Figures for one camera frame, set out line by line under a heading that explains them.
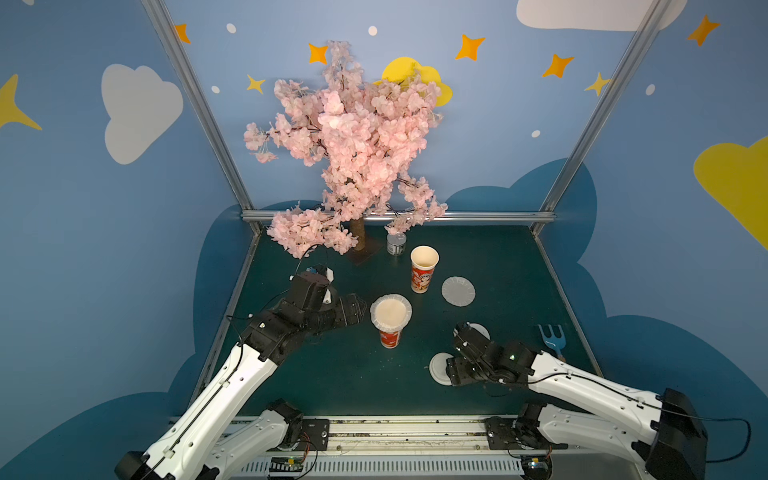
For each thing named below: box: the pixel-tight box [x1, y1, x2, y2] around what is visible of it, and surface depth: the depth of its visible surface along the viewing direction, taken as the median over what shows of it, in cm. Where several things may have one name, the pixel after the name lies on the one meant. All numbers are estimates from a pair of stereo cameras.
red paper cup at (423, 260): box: [410, 245, 440, 294], surface depth 95 cm
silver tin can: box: [386, 233, 407, 256], surface depth 113 cm
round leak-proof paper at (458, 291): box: [441, 276, 476, 307], surface depth 106 cm
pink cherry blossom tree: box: [243, 41, 448, 259], surface depth 77 cm
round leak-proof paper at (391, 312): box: [370, 293, 413, 333], surface depth 80 cm
